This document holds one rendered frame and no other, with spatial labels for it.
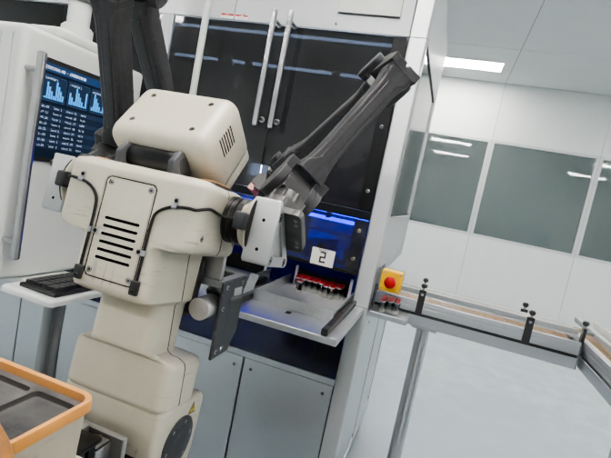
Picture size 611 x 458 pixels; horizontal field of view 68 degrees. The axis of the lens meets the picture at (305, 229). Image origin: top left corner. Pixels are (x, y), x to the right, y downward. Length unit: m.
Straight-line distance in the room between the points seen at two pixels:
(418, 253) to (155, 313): 5.48
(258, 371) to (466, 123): 4.99
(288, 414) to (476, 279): 4.69
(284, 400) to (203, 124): 1.20
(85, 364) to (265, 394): 0.95
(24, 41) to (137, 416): 1.09
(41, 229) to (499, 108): 5.52
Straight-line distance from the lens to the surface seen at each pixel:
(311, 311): 1.37
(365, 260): 1.57
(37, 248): 1.68
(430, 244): 6.16
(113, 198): 0.83
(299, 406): 1.77
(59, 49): 1.65
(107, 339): 0.91
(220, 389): 1.88
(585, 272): 6.39
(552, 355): 1.75
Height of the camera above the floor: 1.27
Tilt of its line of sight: 6 degrees down
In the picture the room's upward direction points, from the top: 11 degrees clockwise
